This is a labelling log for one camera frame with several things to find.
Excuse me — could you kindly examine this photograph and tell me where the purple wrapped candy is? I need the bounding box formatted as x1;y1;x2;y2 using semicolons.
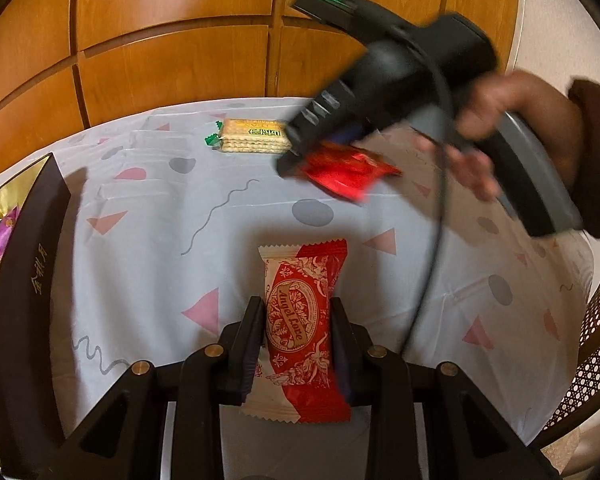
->
0;206;21;261

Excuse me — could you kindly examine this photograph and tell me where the pale patterned tablecloth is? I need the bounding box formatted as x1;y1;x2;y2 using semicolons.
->
0;96;596;480

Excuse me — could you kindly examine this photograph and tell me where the plain red snack packet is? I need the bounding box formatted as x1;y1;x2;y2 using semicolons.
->
302;152;381;206

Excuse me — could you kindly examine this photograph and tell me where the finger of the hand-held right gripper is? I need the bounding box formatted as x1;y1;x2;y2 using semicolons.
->
275;77;376;178

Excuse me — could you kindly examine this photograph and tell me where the black and gold gift box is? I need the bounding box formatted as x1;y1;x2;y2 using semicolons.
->
0;152;73;466

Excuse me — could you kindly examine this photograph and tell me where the person's right hand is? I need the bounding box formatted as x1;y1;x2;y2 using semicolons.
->
412;70;578;201

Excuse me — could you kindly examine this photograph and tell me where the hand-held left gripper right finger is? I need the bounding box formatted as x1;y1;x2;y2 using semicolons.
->
329;296;556;480

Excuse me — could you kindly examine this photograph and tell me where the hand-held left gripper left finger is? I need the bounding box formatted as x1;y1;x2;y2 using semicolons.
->
55;296;267;480

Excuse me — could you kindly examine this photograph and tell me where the cracker packet with green ends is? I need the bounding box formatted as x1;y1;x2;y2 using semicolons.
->
203;117;293;155

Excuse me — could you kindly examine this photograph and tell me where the red and white pastry packet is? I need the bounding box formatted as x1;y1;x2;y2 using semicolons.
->
240;239;353;423

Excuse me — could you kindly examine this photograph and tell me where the black cable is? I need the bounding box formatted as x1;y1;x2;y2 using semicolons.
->
402;55;453;356

